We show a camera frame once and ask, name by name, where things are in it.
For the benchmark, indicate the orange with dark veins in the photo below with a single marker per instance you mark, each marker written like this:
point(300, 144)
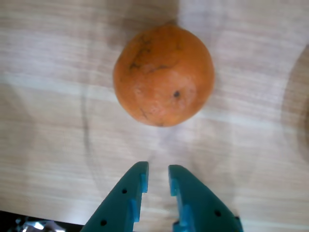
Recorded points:
point(164, 77)

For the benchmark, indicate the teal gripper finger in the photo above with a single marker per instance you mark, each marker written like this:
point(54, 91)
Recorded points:
point(118, 205)
point(205, 210)

